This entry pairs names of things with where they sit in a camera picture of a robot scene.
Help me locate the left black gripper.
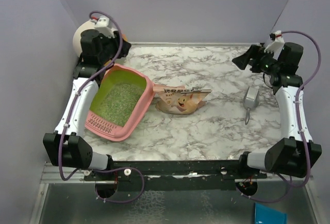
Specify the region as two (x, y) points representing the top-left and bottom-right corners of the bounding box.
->
(100, 30), (133, 63)

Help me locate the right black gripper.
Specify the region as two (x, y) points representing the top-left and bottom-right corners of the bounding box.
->
(232, 44), (281, 75)

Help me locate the metal litter scoop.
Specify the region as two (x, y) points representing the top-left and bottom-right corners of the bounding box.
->
(243, 87), (259, 125)

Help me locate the clear bag sealing clip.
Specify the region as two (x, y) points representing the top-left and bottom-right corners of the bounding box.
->
(180, 88), (212, 94)

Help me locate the beige cat litter bag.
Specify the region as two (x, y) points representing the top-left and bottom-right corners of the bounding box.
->
(153, 85), (209, 115)

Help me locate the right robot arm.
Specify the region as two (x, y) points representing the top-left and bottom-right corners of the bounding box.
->
(232, 42), (322, 178)

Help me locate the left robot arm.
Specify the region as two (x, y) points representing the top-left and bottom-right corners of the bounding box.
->
(43, 29), (131, 180)

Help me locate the pink litter box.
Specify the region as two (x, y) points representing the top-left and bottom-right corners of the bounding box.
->
(85, 64), (155, 142)

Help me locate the cream orange cylindrical container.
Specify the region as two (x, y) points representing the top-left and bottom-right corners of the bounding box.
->
(73, 18), (119, 65)

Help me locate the blue plastic object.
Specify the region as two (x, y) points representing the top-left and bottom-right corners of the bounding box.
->
(254, 203), (287, 224)

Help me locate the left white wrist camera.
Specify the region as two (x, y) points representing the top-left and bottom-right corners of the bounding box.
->
(94, 15), (117, 38)

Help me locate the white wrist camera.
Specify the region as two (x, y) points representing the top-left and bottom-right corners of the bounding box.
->
(264, 30), (285, 53)
(94, 15), (117, 38)

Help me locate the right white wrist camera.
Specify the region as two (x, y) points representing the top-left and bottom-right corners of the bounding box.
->
(264, 30), (285, 53)

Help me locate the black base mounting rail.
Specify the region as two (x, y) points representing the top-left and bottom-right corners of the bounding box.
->
(85, 159), (269, 191)

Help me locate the aluminium frame rail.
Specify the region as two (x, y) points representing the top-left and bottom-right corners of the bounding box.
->
(41, 162), (88, 184)

